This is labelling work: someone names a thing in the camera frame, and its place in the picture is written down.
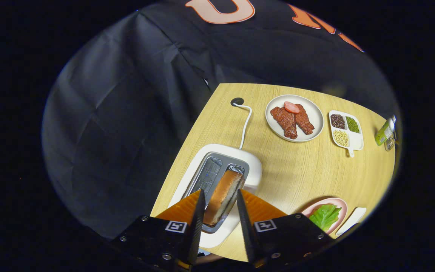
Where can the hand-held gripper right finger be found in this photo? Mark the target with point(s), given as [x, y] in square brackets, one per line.
[244, 226]

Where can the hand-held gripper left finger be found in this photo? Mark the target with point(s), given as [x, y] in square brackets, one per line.
[196, 226]

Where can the brown-crust bread slice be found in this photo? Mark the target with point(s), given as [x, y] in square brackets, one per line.
[223, 196]

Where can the green lettuce leaf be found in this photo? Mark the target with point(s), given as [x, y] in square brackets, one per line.
[325, 217]

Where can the white toaster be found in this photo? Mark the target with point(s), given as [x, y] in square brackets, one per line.
[251, 166]

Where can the pink round plate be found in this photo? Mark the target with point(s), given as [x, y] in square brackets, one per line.
[342, 209]

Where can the white empty oblong dish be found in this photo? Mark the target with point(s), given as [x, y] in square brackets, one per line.
[351, 221]

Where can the brown meat piece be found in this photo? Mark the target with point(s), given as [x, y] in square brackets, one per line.
[305, 121]
[285, 122]

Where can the black backdrop cloth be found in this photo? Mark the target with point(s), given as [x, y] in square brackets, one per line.
[127, 132]

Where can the red sausage slice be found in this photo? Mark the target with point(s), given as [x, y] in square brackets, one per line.
[292, 107]

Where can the pile of yellow beans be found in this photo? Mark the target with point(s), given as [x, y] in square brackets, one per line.
[340, 138]

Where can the grey round plate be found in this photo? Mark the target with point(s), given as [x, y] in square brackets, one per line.
[313, 113]

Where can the white divided bean dish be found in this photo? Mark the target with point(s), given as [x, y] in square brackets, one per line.
[355, 141]

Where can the pile of dark beans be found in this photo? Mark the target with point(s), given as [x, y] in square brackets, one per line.
[337, 121]

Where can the pile of green beans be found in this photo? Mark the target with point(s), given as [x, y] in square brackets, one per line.
[352, 124]

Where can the silver green drink bottle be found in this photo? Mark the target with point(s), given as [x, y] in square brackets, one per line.
[383, 132]

